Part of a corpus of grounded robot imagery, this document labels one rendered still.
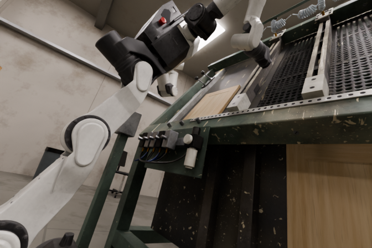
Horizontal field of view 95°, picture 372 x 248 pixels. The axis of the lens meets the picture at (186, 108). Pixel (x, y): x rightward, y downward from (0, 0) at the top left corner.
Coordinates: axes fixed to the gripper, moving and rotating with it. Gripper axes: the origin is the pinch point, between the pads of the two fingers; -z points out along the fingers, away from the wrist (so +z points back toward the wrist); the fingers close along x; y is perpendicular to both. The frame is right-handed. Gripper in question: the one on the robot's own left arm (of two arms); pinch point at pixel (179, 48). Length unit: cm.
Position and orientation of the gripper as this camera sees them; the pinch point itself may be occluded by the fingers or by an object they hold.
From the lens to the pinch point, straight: 164.2
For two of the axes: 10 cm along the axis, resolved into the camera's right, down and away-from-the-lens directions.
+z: -0.9, 7.8, -6.1
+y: -2.0, -6.2, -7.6
